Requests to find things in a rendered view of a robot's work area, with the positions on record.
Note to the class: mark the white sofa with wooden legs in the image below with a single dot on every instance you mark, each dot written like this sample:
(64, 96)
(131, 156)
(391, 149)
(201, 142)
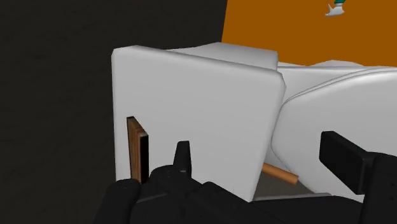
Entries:
(198, 118)

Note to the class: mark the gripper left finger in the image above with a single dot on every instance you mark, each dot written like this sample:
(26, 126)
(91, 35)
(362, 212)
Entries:
(169, 180)

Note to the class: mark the white and teal figure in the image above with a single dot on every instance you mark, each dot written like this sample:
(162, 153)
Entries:
(335, 11)

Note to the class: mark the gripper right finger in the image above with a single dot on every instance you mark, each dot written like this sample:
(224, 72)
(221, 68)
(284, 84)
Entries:
(372, 173)

